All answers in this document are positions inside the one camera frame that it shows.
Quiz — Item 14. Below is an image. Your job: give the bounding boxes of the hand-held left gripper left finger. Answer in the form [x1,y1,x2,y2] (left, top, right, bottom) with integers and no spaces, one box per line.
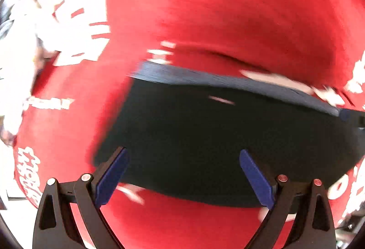
[32,147,130,249]

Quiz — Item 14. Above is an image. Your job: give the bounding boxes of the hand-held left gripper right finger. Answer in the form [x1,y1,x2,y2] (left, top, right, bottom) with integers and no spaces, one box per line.
[240,149,337,249]

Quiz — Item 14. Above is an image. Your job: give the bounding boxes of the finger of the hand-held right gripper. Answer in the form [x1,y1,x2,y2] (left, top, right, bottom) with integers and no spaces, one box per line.
[339,108,365,131]

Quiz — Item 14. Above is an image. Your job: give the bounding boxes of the black pants with grey waistband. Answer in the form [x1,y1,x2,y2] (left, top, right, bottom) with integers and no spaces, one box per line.
[93,61,365,208]

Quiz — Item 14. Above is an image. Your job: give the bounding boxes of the red printed blanket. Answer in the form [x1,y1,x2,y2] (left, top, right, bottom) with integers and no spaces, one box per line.
[13,0,365,249]

